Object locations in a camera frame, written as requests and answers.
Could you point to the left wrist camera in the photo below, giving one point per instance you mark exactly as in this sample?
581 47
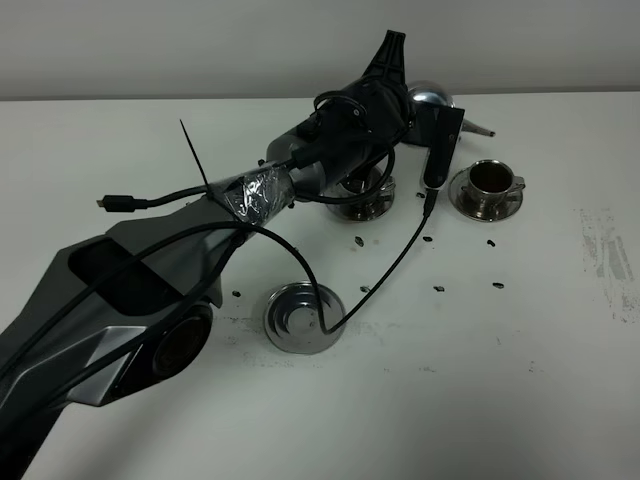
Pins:
448 128

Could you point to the right steel cup saucer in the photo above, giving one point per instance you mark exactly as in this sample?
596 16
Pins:
482 211

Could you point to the steel cup saucer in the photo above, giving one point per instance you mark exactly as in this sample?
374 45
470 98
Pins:
367 210
482 211

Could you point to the black zip tie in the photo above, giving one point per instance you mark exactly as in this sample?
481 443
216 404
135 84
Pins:
197 160

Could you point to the stainless steel teapot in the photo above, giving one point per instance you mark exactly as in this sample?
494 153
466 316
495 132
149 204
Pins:
427 99

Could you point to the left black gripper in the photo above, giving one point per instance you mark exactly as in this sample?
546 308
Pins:
385 95

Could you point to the left steel teacup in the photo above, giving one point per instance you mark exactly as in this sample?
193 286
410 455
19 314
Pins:
375 182

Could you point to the steel teacup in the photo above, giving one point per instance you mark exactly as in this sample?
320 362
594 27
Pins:
375 182
492 181

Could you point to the steel teapot saucer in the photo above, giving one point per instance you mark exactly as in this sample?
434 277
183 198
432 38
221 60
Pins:
291 321

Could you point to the left steel cup saucer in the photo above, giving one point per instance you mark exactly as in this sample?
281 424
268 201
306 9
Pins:
367 210

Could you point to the right steel teacup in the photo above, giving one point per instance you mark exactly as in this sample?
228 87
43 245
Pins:
492 181

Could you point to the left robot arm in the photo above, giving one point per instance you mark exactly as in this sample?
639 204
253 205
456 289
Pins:
120 312

